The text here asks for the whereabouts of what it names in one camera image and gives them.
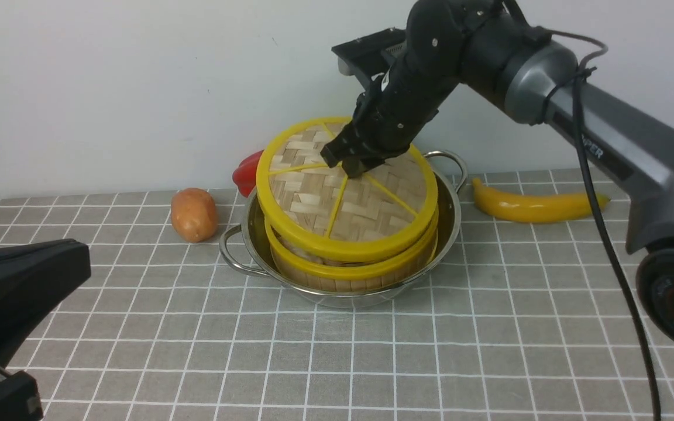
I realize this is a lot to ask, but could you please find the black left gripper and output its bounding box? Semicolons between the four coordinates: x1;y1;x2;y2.
0;238;91;366

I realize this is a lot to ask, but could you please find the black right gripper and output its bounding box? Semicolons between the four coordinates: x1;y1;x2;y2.
321;1;504;179

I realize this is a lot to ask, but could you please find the woven bamboo steamer lid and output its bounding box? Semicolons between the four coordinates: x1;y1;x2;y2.
255;116;438;262

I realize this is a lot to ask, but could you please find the bamboo steamer basket yellow rim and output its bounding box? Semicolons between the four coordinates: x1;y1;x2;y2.
264;211;439;293

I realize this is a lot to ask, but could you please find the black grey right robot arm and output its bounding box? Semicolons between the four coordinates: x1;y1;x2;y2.
321;1;674;341

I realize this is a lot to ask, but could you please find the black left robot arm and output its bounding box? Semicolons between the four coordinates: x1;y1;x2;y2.
0;239;91;420

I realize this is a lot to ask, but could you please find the stainless steel pot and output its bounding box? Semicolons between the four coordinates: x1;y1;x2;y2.
218;150;470;309

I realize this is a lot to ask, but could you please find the red bell pepper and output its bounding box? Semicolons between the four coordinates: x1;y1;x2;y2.
232;151;264;198

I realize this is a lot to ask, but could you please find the yellow banana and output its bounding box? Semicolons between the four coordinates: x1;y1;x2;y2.
472;178;592;224

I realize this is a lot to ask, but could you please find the brown potato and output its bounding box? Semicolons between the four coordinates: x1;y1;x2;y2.
170;188;219;243

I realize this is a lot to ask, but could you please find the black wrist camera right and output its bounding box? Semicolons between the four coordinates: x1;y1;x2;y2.
331;27;405;90

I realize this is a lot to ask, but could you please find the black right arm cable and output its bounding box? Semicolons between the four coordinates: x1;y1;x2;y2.
501;0;662;421

